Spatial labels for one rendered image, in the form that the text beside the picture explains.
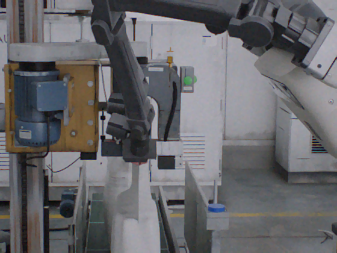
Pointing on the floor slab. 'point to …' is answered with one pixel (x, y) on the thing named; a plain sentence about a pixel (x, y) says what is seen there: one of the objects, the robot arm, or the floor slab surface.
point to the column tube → (34, 200)
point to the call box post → (215, 241)
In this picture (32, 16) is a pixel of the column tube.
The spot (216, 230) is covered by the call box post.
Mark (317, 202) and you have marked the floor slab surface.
